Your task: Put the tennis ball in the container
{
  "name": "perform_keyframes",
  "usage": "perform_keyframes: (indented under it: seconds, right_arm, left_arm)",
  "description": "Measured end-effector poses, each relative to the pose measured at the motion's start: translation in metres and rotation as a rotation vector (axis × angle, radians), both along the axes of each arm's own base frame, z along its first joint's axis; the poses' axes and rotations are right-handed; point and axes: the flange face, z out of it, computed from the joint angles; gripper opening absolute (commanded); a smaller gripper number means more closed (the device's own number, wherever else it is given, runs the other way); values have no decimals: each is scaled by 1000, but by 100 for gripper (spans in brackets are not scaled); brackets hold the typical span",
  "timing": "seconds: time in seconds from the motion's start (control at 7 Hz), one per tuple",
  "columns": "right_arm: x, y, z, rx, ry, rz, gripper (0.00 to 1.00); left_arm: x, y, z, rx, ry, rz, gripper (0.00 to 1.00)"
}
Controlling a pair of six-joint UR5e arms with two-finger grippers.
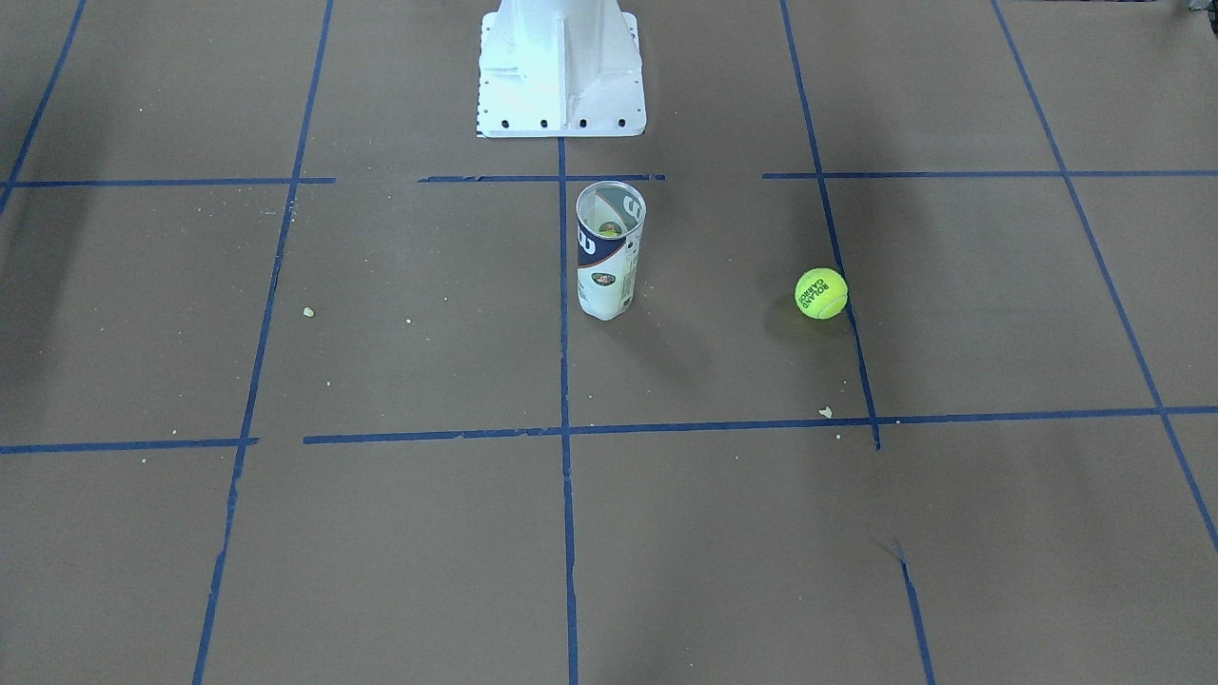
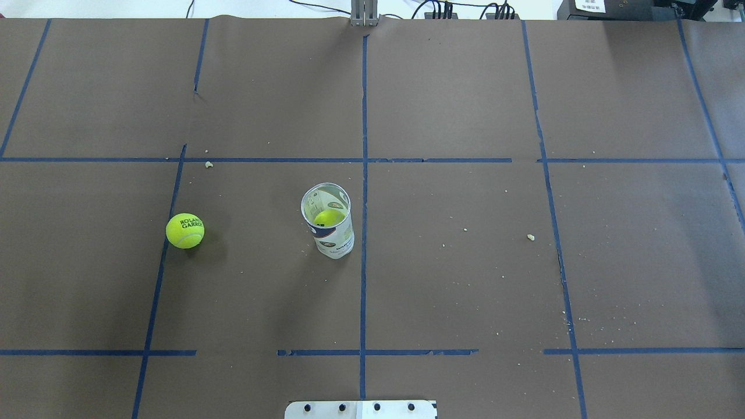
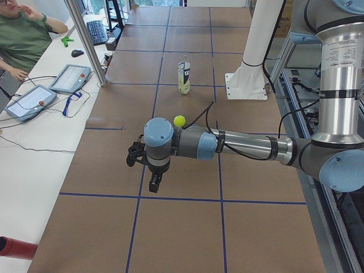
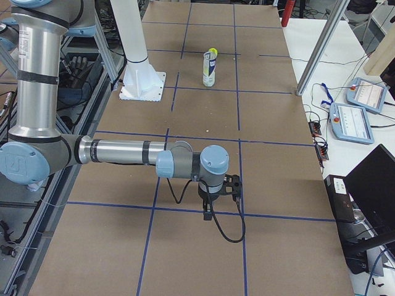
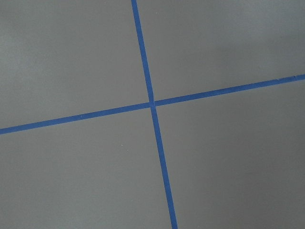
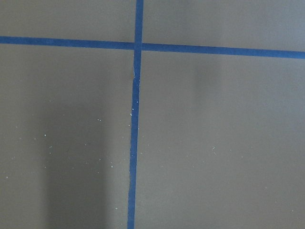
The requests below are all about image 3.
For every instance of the black computer mouse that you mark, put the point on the black computer mouse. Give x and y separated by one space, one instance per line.
77 53

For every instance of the clear tennis ball can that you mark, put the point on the clear tennis ball can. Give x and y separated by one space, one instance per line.
184 82

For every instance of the yellow tennis ball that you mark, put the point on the yellow tennis ball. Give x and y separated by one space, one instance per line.
179 121

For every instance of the white pedestal column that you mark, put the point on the white pedestal column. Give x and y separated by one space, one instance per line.
247 82

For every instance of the near teach pendant tablet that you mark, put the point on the near teach pendant tablet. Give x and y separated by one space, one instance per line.
31 103

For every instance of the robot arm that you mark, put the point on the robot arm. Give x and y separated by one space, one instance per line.
333 155

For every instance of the aluminium frame post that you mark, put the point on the aluminium frame post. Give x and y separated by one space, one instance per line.
80 25

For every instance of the person in green shirt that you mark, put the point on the person in green shirt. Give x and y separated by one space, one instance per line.
25 35

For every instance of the far teach pendant tablet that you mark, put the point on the far teach pendant tablet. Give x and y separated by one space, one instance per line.
70 79

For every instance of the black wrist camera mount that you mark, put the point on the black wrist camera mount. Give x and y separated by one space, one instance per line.
137 153

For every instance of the black keyboard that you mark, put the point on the black keyboard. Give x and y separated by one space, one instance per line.
97 32

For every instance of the green clamp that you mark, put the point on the green clamp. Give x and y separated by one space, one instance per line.
65 40

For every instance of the teach pendant tablet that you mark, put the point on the teach pendant tablet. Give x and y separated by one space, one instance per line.
70 79
31 103

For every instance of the red cylinder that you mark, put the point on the red cylinder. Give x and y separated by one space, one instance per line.
14 248

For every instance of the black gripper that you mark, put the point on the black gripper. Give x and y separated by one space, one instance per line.
157 169

